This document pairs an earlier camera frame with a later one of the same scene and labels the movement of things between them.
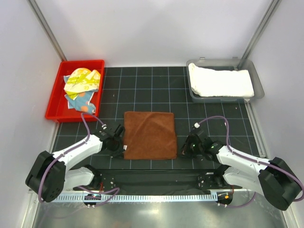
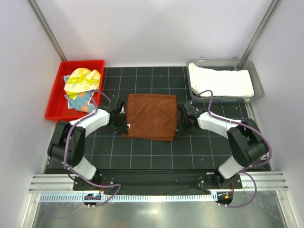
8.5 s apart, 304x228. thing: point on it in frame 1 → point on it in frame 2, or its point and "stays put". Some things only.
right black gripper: (185, 151) → (180, 129)
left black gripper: (118, 153) → (122, 130)
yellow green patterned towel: (81, 80) stays put
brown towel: (149, 135) → (151, 116)
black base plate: (160, 179) stays put
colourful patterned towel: (81, 102) stays put
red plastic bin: (58, 110) stays put
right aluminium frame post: (270, 12) stays put
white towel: (213, 82) stays put
